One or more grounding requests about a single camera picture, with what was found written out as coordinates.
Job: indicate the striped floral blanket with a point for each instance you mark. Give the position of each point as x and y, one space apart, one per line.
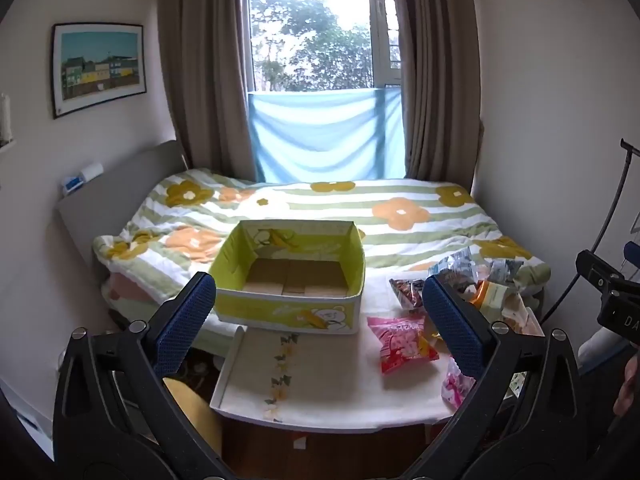
320 205

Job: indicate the light blue cloth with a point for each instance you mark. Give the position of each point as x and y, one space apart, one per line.
320 135

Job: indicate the yellow green cardboard box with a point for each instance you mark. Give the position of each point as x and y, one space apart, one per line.
280 310

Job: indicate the dark red snack packet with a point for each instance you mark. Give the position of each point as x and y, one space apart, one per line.
407 292

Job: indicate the yellow stool cushion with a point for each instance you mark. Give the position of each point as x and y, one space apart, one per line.
197 415

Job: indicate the brown curtain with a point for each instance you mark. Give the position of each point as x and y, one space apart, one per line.
435 70
210 60

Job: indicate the white floral tablecloth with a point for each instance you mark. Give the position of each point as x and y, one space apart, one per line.
340 375

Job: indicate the pink red snack packet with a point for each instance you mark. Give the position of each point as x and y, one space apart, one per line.
400 342

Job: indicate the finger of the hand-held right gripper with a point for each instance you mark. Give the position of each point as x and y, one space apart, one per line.
597 270
632 252

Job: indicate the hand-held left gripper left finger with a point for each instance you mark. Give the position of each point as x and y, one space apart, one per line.
187 320

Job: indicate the person's right hand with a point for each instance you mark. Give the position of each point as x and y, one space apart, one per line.
627 385

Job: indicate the pink bed sheet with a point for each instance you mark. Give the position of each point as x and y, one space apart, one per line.
132 287

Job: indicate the framed house picture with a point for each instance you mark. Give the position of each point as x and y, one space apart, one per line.
100 70

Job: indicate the grey bed headboard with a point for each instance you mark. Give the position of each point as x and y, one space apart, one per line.
125 180

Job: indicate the white paper scrap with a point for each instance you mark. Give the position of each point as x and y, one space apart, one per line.
300 442

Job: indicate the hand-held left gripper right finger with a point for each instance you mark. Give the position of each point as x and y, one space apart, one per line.
450 320

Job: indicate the pile of assorted snack packets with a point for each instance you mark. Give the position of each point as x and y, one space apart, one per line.
492 295

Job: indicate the window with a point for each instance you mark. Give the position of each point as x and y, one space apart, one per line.
310 25

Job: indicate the white lint roller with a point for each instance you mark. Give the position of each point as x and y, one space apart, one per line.
82 177

